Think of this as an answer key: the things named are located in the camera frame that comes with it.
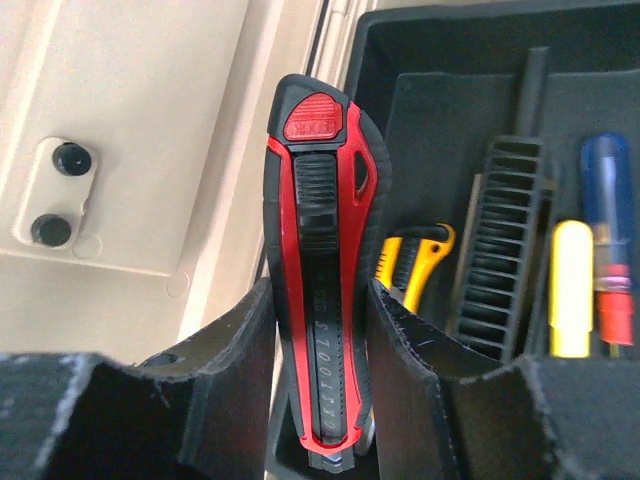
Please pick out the blue red screwdriver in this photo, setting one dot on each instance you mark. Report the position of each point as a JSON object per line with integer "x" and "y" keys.
{"x": 608, "y": 202}

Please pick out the red black utility knife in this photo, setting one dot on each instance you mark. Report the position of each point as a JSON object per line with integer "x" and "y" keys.
{"x": 326, "y": 177}

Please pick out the yellow handle screwdriver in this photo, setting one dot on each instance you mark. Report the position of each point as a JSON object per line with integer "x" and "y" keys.
{"x": 571, "y": 290}

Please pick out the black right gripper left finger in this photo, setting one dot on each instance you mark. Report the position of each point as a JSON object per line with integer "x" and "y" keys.
{"x": 198, "y": 410}

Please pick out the yellow utility knife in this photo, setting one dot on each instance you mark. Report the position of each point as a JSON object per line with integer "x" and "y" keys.
{"x": 408, "y": 258}

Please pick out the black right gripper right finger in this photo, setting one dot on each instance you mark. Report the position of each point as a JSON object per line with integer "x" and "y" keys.
{"x": 444, "y": 411}

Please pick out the tan plastic toolbox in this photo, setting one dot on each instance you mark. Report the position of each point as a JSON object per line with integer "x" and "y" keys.
{"x": 132, "y": 138}

